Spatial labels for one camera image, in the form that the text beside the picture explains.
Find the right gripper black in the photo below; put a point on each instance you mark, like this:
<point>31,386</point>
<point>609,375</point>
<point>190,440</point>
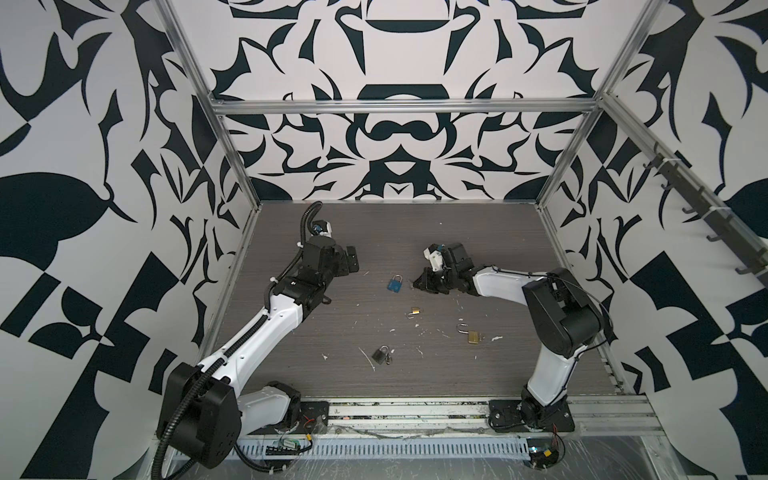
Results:
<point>426,275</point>

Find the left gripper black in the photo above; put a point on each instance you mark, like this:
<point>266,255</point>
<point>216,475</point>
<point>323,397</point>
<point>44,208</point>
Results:
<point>343,267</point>

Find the blue padlock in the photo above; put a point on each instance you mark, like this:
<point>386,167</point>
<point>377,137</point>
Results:
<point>395,283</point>

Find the black padlock with keys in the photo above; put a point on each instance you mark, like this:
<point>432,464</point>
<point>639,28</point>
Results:
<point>380,356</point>

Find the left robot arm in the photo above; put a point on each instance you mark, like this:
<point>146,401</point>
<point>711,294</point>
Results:
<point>205,411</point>

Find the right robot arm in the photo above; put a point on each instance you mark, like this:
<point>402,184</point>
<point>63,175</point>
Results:
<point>565,319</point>

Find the large brass padlock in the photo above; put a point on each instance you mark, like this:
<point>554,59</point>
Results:
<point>473,337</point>

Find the left green circuit board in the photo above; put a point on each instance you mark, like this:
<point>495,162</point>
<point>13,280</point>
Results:
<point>288,445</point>

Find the green circuit board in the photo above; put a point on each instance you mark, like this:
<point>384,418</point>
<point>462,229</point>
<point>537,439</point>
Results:
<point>543,455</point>
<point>288,445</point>

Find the right green circuit board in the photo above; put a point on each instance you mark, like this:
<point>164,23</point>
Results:
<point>543,455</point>

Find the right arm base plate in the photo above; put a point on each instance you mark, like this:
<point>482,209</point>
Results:
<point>527,415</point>

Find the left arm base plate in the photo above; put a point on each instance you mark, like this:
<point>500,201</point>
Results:
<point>313,415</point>

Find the white slotted cable duct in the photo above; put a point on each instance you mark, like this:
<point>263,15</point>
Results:
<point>398,449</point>

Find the aluminium mounting rail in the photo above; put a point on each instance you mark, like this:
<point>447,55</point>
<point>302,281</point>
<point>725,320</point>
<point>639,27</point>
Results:
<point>385,418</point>

